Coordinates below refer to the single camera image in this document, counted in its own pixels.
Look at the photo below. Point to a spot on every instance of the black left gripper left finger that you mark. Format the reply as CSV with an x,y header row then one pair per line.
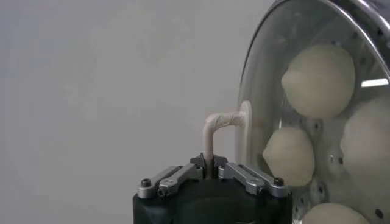
x,y
170,182

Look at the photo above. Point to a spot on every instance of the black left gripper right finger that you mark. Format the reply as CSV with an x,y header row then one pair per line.
x,y
253,182

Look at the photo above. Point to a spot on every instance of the white steamed baozi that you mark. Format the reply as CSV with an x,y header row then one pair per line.
x,y
289,156
368,143
333,214
320,80

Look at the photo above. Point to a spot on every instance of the round glass pot lid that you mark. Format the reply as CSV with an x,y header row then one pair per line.
x,y
210,137

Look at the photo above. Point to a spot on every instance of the perforated steel steamer basket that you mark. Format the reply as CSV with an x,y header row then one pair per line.
x,y
374,12

